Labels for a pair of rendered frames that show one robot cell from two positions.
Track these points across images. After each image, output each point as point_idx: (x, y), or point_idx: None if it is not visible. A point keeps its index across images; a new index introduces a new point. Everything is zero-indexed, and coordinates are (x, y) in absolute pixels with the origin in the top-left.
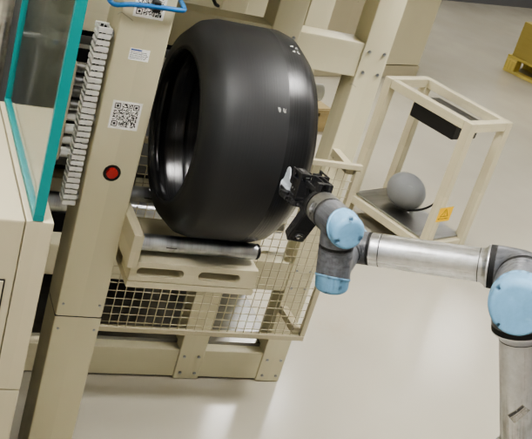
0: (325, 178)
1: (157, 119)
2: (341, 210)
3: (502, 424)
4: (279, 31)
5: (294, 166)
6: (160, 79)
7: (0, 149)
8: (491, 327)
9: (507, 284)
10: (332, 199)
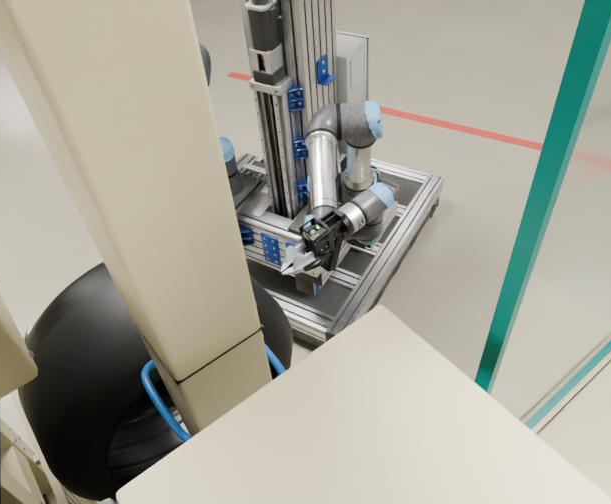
0: (323, 217)
1: (125, 482)
2: (377, 192)
3: (366, 175)
4: (95, 274)
5: (316, 240)
6: (103, 469)
7: (557, 429)
8: (366, 147)
9: (379, 115)
10: (357, 204)
